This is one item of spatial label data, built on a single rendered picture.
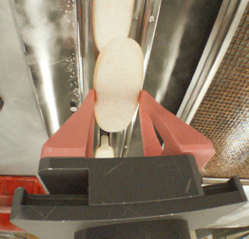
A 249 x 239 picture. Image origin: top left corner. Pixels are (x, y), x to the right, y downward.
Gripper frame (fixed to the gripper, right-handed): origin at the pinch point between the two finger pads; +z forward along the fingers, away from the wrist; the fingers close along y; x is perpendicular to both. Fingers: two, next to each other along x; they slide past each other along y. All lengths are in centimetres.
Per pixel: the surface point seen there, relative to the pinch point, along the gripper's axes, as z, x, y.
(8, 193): 5.9, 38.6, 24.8
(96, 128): 8.4, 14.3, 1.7
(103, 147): 6.9, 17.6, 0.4
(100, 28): 7.4, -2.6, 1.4
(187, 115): 3.6, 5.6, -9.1
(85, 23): 8.3, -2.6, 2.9
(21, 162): 11.2, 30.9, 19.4
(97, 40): 7.6, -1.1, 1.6
